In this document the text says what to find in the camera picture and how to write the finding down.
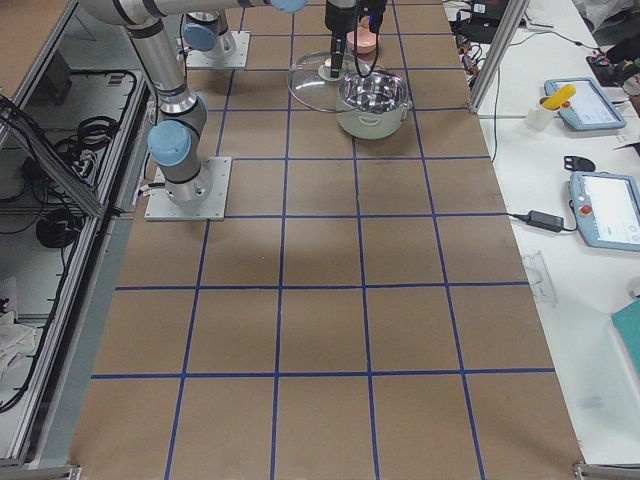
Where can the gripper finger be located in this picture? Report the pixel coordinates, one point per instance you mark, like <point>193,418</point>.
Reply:
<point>337,55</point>

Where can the glass pot lid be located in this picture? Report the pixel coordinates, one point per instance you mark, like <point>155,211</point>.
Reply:
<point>311,84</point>

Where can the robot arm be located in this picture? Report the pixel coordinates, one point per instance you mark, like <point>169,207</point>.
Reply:
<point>204,28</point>
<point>174,141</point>

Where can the pale green steel pot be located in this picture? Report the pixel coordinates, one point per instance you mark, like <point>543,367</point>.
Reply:
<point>372,107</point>

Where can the pink bowl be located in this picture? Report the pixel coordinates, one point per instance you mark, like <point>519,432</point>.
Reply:
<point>362,41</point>

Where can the white mug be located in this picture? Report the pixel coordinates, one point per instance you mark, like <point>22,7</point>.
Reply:
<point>539,117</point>

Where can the yellow banana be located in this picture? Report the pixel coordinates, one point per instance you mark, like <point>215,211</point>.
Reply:
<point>559,98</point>

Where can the far blue teach pendant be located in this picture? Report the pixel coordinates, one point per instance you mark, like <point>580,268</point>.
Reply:
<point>590,108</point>

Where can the blue teach pendant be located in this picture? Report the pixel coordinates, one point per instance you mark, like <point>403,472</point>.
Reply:
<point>606,208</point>
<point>590,108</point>

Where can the black mouse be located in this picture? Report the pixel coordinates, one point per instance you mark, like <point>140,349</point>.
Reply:
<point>576,163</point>

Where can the black power adapter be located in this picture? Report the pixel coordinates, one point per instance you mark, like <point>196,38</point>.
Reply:
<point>545,221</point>

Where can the near blue teach pendant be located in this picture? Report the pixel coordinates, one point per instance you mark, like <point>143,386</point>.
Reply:
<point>606,208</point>

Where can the clear plastic holder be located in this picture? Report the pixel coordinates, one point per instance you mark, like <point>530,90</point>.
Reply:
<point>539,278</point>

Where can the white crumpled cloth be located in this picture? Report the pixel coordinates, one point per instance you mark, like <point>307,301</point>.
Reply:
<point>17,340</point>

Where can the aluminium frame post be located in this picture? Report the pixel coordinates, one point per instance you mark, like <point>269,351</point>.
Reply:
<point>509,23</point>

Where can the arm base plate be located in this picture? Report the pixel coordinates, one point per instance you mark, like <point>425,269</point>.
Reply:
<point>203,198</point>
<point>226,52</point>

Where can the aluminium side frame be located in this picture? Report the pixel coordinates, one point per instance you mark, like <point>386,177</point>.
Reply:
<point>74,104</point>

